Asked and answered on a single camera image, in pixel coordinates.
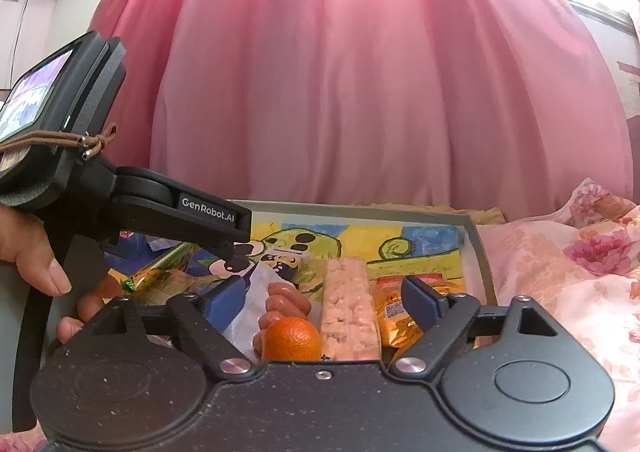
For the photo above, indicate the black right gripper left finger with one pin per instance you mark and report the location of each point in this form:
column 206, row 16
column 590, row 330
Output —
column 137, row 373

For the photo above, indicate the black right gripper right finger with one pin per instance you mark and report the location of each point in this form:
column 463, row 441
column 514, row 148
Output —
column 512, row 375

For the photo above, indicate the blue orange snack packet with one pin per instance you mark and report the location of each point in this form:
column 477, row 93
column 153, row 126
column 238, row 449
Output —
column 133, row 256

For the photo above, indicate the rice cracker bar packet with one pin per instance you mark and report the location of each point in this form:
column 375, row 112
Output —
column 349, row 326

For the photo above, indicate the sausage packet clear white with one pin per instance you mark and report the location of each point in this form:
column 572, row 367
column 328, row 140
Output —
column 268, row 299

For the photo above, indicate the orange mandarin fruit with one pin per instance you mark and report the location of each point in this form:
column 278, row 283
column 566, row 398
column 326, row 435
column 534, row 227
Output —
column 291, row 339

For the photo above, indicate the green gold snack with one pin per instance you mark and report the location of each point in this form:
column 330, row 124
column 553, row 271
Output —
column 154, row 286

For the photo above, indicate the left hand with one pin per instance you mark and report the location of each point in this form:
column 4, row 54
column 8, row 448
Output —
column 25, row 244

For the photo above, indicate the grey cardboard tray box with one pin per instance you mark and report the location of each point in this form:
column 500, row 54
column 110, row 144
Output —
column 315, row 291

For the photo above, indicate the golden yellow snack packet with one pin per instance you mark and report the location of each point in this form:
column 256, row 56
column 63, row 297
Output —
column 396, row 326

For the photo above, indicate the pink floral bed sheet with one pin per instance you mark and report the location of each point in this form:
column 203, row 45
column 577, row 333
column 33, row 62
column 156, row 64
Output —
column 584, row 272

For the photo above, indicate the white blue yellow sachet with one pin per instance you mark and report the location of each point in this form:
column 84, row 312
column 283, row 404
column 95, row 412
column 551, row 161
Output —
column 285, row 262

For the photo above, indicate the pink curtain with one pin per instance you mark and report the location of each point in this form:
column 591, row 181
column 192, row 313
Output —
column 468, row 103

